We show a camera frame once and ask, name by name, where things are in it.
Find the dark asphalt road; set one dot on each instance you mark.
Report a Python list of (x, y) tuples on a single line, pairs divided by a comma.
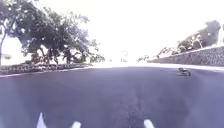
[(110, 96)]

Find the bushes on slope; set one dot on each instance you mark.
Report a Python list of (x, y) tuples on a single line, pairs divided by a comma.
[(200, 38)]

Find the low hedge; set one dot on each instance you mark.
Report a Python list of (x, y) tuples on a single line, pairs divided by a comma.
[(36, 68)]

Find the small dark object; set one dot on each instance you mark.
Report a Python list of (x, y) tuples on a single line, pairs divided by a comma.
[(184, 71)]

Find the stone retaining wall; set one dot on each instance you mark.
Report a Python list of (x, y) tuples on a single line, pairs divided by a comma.
[(200, 56)]

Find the robot's own part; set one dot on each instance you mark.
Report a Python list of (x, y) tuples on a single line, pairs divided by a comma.
[(76, 125), (148, 124)]

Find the row of trees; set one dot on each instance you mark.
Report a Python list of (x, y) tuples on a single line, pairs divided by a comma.
[(50, 33)]

